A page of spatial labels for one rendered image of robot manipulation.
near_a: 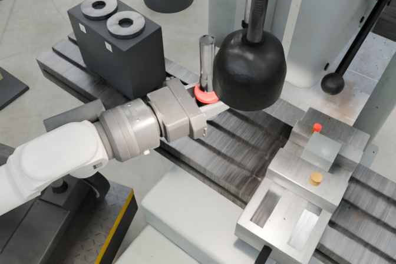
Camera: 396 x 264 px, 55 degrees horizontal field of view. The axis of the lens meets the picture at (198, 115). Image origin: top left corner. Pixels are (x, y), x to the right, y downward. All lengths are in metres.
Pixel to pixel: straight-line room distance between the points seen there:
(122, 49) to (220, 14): 0.36
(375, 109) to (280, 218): 0.54
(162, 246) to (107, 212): 0.51
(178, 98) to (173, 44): 1.98
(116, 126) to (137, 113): 0.04
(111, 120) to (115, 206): 0.93
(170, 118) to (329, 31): 0.27
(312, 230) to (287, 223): 0.05
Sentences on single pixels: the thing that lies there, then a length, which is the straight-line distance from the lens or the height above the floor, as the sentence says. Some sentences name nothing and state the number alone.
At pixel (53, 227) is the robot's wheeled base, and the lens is 1.32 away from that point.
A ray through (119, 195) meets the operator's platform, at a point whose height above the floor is 0.40.
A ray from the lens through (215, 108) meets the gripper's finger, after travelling 0.65.
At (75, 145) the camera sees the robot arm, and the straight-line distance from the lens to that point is 0.58.
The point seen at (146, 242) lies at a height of 0.77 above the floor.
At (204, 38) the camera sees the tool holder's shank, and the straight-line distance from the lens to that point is 0.58.
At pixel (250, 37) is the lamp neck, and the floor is 1.53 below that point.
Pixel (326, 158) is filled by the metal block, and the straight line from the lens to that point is 0.79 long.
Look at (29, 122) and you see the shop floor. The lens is 2.37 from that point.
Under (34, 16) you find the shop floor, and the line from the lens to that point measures 3.07.
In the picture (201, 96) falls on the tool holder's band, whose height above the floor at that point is 1.26.
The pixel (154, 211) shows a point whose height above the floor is 0.88.
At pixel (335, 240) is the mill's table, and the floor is 0.97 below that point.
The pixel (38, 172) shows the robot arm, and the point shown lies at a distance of 0.58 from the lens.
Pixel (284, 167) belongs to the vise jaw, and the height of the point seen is 1.08.
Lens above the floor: 1.75
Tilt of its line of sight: 53 degrees down
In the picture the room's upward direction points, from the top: straight up
